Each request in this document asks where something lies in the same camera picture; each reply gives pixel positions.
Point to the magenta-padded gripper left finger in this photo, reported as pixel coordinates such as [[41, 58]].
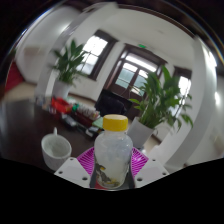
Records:
[[70, 170]]

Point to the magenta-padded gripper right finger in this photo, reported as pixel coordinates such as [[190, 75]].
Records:
[[151, 170]]

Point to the yellow-capped clear plastic bottle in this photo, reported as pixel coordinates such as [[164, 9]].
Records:
[[112, 153]]

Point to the white speckled cup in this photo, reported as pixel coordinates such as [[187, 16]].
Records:
[[55, 153]]

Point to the large leafy potted plant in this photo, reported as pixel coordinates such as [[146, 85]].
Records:
[[140, 133]]

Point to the black flat device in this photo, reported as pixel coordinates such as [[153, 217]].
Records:
[[69, 121]]

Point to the green flat book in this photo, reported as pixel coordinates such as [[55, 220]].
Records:
[[98, 123]]

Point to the red box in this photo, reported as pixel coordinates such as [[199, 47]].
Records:
[[60, 105]]

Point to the black chair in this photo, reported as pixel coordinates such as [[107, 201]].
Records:
[[111, 103]]

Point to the small leafy potted plant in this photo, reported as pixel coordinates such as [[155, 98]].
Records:
[[61, 90]]

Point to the narrow dark-framed window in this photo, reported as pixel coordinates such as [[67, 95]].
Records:
[[183, 85]]

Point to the dark wooden glazed door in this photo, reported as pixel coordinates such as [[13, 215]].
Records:
[[133, 71]]

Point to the red carpeted staircase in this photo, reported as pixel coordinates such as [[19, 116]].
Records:
[[14, 76]]

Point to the wide dark-framed window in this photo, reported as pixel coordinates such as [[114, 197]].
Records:
[[95, 50]]

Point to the green exit sign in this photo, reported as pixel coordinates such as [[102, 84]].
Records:
[[142, 46]]

